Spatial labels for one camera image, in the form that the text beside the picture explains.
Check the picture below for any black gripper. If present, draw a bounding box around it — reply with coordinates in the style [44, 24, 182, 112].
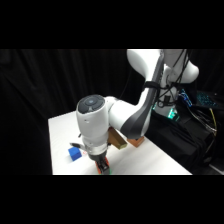
[82, 142, 111, 174]

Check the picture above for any yellow cable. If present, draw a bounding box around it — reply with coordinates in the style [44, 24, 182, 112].
[207, 109, 218, 136]

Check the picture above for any olive wooden bar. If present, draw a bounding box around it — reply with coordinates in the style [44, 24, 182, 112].
[107, 127, 129, 150]

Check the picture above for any black robot stand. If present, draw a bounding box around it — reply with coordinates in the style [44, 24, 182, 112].
[143, 111, 216, 176]

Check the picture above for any blue cable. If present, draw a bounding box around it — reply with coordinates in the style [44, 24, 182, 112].
[179, 89, 194, 108]

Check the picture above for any brown wooden block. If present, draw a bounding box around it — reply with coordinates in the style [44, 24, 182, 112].
[126, 135, 146, 148]

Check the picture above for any blue lit keyboard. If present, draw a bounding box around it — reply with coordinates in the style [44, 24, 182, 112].
[195, 91, 220, 109]

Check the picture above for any black curtain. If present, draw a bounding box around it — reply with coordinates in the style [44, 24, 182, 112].
[0, 49, 224, 176]

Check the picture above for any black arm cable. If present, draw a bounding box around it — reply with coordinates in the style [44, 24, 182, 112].
[143, 49, 191, 108]

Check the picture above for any small green light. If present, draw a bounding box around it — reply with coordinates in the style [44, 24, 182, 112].
[152, 103, 181, 122]

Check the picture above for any red cube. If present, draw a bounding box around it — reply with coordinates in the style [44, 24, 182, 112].
[97, 161, 106, 173]

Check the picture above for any blue cube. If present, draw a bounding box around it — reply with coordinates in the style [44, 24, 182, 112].
[67, 146, 83, 162]

